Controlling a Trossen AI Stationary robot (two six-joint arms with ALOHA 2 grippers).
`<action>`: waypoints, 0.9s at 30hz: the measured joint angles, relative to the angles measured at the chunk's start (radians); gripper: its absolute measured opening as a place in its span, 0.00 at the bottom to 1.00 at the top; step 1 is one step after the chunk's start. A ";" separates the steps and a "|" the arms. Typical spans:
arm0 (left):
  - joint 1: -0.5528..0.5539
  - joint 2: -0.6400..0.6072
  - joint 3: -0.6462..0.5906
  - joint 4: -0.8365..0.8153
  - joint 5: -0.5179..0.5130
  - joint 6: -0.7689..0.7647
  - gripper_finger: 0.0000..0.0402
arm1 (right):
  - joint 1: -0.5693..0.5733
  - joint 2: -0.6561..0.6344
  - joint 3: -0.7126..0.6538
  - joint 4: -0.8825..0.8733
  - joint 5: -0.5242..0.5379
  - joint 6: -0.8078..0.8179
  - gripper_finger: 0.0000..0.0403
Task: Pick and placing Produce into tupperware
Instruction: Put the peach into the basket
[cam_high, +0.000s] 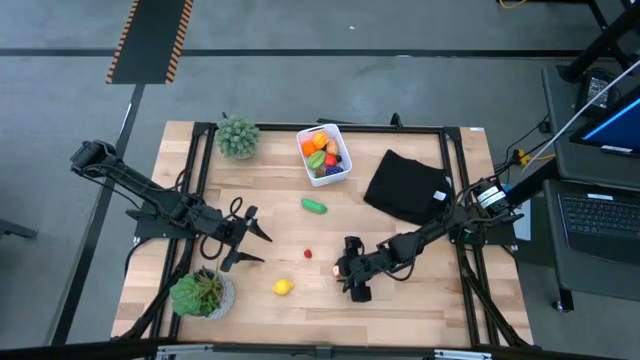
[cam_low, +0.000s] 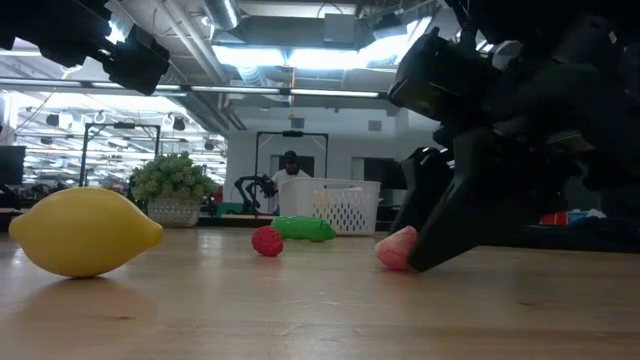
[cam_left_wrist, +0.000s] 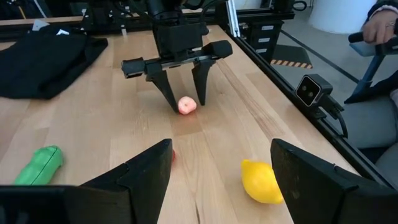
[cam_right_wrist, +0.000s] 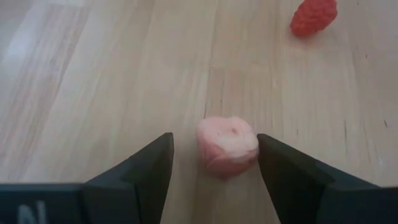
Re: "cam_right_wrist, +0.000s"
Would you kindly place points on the red toy raspberry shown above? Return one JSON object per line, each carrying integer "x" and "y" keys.
{"x": 314, "y": 17}

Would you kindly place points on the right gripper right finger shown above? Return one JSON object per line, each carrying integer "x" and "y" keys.
{"x": 311, "y": 199}

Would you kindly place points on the pink toy fruit half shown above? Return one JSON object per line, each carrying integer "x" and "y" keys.
{"x": 227, "y": 146}

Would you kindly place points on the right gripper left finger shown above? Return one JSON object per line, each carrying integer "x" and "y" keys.
{"x": 136, "y": 193}

